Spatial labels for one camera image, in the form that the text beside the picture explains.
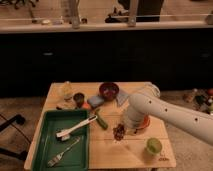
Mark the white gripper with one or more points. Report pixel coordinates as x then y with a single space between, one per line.
132 120

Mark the dark purple grape bunch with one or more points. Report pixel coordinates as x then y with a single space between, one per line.
119 132

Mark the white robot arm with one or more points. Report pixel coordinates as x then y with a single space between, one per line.
198 124

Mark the orange plate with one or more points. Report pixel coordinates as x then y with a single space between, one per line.
145 122

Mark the grey folded cloth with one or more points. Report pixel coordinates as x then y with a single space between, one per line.
121 97

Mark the green cup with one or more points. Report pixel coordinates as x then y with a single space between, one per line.
153 146

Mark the green cucumber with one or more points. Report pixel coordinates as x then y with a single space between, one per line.
100 120

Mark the wooden folding table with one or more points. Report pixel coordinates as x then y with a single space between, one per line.
104 151

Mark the dark red bowl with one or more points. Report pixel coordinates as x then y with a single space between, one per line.
108 90

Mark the small orange fruit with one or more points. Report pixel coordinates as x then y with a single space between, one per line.
86 106

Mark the small dark cup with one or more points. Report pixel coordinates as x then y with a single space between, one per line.
79 99

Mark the green plastic tray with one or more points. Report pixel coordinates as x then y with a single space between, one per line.
49 145

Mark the white brush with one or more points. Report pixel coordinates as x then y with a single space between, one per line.
79 125

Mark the clear plastic bottle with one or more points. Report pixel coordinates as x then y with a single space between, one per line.
65 90

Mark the silver fork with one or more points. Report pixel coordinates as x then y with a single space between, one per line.
59 156

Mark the black chair base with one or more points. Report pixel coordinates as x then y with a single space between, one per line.
13 122

